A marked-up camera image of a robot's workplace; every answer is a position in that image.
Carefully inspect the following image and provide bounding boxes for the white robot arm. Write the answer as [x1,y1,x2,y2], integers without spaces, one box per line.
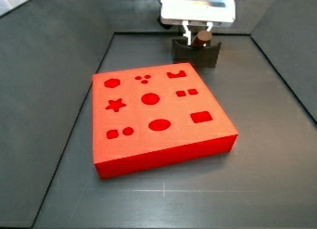
[160,0,237,45]

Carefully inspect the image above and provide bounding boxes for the black curved cradle fixture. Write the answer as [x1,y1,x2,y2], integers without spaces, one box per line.
[173,38,222,68]

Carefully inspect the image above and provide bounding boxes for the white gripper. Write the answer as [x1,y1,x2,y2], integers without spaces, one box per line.
[160,0,236,46]

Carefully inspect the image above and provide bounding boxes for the red shape sorter block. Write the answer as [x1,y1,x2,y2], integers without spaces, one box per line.
[93,63,239,179]

